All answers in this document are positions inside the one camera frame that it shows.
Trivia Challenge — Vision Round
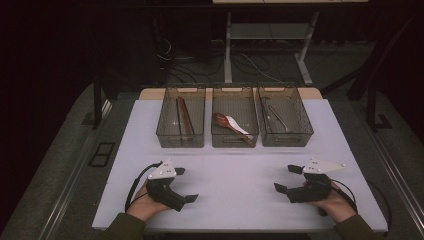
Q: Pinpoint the person's right hand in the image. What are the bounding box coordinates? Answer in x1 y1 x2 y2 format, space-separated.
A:
306 181 358 224

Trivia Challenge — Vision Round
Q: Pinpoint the red-brown chopstick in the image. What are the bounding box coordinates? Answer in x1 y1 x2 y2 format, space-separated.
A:
178 96 194 136
179 96 196 135

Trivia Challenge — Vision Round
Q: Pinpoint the brown wooden spoon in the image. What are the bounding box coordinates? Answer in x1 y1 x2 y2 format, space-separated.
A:
213 112 255 145

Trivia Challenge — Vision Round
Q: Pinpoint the white floor cable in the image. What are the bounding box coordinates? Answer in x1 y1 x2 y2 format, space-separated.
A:
238 53 283 84

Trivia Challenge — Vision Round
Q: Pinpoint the person's left hand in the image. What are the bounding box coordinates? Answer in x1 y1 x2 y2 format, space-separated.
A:
126 182 171 224

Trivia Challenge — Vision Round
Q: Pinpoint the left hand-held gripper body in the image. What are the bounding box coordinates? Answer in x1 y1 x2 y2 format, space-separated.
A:
145 159 187 214

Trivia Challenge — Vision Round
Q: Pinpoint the hand-held gripper black cable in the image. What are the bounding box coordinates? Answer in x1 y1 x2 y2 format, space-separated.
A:
329 178 359 214
124 162 163 213

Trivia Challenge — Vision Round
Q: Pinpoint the left hand-held gripper black cable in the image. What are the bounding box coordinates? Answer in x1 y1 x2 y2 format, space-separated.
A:
124 162 163 213

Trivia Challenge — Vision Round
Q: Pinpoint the silver table knife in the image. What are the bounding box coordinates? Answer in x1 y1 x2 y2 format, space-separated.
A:
260 96 273 133

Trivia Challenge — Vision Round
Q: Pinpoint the black chopstick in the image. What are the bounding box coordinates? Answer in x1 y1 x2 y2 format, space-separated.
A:
176 98 184 145
175 98 183 145

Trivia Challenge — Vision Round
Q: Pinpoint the black metal stand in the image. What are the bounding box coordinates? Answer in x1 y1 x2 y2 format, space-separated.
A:
321 14 424 133
92 73 118 130

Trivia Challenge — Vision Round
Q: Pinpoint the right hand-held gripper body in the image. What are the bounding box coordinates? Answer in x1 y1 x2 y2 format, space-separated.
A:
286 157 347 204

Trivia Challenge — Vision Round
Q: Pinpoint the right hand-held gripper black cable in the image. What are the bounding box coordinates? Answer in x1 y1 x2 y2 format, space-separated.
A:
329 178 359 214

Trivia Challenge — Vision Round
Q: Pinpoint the silver fork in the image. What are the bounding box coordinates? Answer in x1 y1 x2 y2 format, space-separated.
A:
268 105 295 134

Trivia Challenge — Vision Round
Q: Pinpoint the clear smoky plastic bin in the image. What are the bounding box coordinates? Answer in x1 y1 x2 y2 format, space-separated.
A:
210 83 260 149
155 83 207 149
256 83 315 148

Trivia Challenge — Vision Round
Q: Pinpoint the white ceramic spoon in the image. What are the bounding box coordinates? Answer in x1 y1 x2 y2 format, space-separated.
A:
225 115 254 141

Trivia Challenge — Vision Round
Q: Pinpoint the white table mat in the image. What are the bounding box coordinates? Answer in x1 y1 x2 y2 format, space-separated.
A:
92 98 389 233

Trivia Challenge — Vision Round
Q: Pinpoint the black floor cable bundle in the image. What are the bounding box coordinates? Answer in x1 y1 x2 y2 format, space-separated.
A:
156 38 228 84

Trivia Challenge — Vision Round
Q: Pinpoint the thin black cable loop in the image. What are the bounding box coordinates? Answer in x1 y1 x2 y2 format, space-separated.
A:
365 180 393 234

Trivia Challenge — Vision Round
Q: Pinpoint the white metal desk frame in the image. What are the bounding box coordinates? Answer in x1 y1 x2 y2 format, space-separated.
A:
213 0 369 86

